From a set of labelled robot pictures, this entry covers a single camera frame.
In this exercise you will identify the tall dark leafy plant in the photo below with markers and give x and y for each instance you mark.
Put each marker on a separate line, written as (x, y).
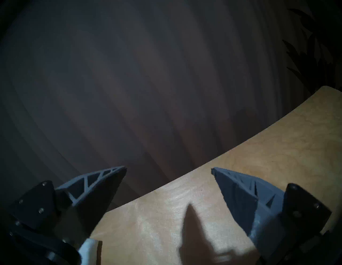
(312, 61)

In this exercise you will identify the white shirt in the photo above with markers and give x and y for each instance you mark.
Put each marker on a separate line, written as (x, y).
(89, 252)

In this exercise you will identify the grey black right gripper right finger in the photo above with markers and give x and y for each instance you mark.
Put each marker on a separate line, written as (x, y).
(240, 200)

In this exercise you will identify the grey black right gripper left finger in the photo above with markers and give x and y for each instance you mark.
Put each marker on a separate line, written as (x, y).
(96, 197)

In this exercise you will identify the brown pleated curtain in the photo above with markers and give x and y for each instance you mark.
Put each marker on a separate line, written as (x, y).
(147, 80)

